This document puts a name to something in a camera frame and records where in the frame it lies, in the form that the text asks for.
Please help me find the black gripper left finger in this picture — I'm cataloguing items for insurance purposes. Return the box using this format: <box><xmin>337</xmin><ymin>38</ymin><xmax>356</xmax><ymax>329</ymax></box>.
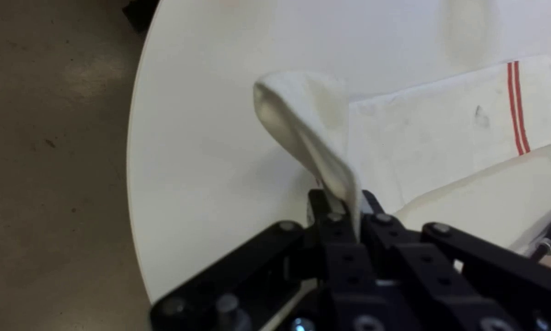
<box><xmin>308</xmin><ymin>189</ymin><xmax>345</xmax><ymax>241</ymax></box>

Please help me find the white towel with red stripes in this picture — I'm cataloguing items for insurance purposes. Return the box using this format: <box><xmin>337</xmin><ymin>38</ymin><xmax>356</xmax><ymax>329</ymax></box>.
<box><xmin>253</xmin><ymin>55</ymin><xmax>551</xmax><ymax>215</ymax></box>

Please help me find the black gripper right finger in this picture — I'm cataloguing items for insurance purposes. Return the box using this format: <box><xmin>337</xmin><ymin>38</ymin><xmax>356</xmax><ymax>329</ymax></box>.
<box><xmin>359</xmin><ymin>189</ymin><xmax>392</xmax><ymax>235</ymax></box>

